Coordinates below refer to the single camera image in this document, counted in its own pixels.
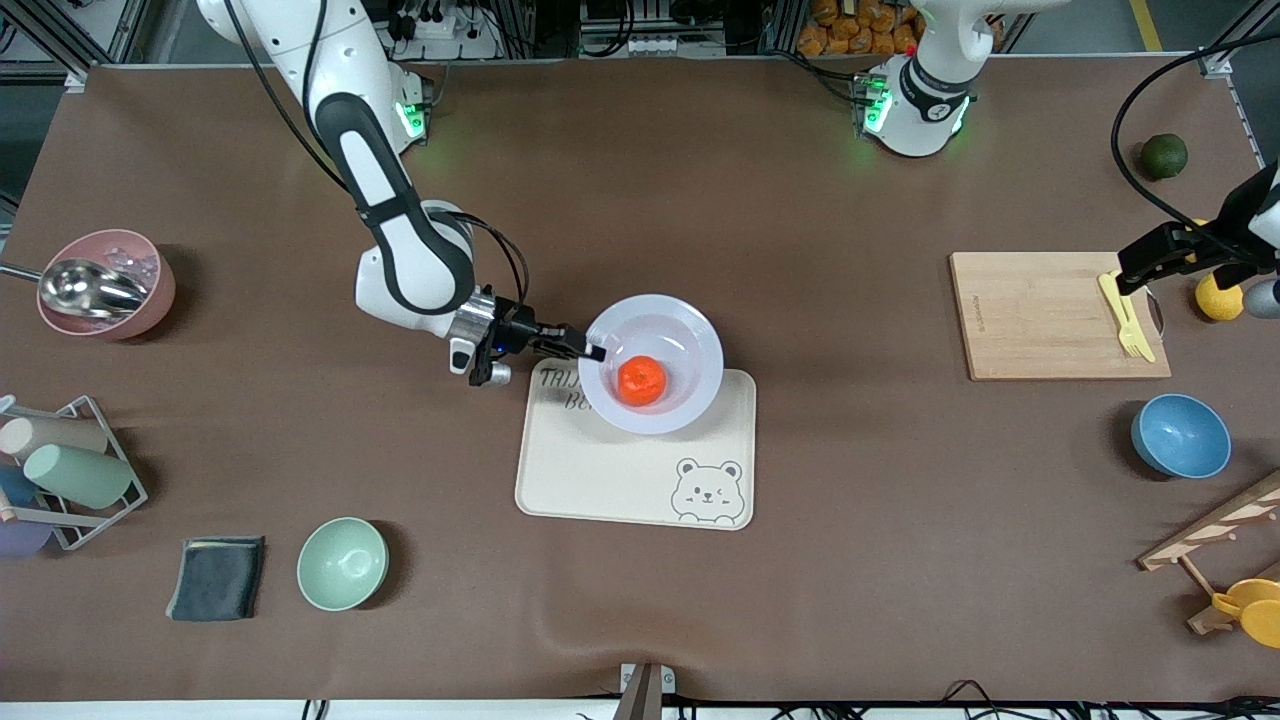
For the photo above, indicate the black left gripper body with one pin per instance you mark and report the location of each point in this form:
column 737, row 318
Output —
column 1232, row 226

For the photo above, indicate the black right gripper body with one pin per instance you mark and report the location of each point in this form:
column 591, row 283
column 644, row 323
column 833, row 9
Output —
column 519, row 333

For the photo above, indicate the orange fruit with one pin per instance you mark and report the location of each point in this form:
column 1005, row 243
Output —
column 642, row 381

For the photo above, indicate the white round plate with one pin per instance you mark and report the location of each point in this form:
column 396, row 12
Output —
column 690, row 340

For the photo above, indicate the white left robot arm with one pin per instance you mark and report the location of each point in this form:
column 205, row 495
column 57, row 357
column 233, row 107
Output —
column 915, row 115

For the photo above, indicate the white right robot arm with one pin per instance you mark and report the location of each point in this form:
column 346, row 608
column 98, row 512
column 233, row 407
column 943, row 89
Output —
column 372, row 165

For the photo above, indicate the yellow plastic fork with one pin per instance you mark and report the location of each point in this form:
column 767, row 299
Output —
column 1132, row 345

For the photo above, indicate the dark green lime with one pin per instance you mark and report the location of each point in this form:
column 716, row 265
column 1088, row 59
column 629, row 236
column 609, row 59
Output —
column 1165, row 158

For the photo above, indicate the cream bear print tray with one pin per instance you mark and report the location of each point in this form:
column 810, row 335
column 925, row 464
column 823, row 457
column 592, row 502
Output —
column 600, row 480

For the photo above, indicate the wooden cutting board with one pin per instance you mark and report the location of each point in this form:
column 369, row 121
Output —
column 1010, row 290

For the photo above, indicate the blue bowl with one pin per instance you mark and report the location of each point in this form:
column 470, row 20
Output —
column 1180, row 437

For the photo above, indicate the wooden peg rack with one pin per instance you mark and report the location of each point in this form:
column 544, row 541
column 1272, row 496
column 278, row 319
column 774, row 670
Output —
column 1215, row 525

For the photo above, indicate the mint green bowl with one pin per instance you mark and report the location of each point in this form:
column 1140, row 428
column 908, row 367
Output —
column 342, row 563

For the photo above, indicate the white power strip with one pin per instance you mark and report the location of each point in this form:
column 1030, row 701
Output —
column 440, row 35
column 650, row 45

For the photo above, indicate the pink bowl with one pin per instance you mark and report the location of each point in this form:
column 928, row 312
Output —
column 150, row 300

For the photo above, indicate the yellow mug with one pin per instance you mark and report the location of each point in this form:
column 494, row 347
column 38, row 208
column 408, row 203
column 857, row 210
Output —
column 1258, row 610

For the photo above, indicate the orange snack bags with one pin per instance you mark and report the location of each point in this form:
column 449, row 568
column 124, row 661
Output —
column 850, row 30

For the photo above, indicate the clear plastic ice cubes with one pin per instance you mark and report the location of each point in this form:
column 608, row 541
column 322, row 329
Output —
column 140, row 265

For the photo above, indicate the grey folded cloth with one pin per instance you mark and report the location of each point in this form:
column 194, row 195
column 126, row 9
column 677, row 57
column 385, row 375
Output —
column 215, row 580

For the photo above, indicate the shiny metal scoop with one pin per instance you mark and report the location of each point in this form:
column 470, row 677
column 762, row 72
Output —
column 90, row 290

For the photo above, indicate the mint green cup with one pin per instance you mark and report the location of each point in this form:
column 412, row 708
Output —
column 80, row 475

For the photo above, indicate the beige cup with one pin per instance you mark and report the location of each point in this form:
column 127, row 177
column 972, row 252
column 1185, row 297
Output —
column 55, row 436

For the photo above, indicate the blue cup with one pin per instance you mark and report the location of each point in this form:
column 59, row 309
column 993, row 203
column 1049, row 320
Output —
column 15, row 487

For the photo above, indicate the purple cup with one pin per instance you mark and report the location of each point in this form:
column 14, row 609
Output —
column 20, row 540

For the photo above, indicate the aluminium frame profile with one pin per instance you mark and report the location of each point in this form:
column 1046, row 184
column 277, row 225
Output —
column 76, row 80
column 1215, row 62

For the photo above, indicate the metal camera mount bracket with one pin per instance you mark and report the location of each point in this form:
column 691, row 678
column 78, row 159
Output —
column 640, row 695

